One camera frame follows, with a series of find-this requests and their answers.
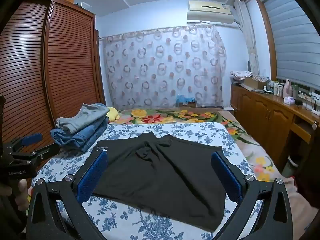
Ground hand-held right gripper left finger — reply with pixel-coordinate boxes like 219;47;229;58
26;151;108;240

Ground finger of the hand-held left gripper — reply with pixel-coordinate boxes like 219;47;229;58
7;144;60;167
4;133;43;153

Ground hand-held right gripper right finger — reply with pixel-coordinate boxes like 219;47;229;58
211;151;294;240

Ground black pants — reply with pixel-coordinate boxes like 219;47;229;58
91;132;227;232

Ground person's left forearm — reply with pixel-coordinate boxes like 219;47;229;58
0;200;27;240

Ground folded grey pants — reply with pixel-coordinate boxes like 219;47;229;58
55;102;110;134

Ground person's left hand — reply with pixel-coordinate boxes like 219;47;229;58
15;179;30;212

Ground folded blue jeans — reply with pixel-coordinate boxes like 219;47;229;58
50;119;110;153

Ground blue floral bed sheet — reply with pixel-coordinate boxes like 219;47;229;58
31;121;263;240

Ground grey waste bin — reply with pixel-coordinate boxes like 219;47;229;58
287;155;300;178

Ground yellow plush toy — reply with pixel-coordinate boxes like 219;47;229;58
106;107;120;123

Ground wooden side cabinet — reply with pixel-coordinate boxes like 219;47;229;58
230;82;320;170

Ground brown slatted wardrobe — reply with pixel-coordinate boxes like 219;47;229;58
0;0;107;183

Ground blue printed box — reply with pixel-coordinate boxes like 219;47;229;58
176;94;197;108

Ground colourful flower blanket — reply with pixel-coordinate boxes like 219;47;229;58
117;108;320;233

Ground cardboard box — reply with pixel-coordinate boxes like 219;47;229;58
244;76;268;89

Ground row of toiletry bottles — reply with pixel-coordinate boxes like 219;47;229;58
265;79;299;98

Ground folded floral cloth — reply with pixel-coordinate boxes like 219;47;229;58
230;70;253;80

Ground circle patterned sheer curtain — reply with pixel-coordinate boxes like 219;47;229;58
101;25;227;109

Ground white tied curtain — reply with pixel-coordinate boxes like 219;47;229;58
234;0;260;77

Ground grey window blind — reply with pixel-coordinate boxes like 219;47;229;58
260;0;320;85

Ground white air conditioner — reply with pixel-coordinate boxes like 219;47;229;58
186;0;235;25

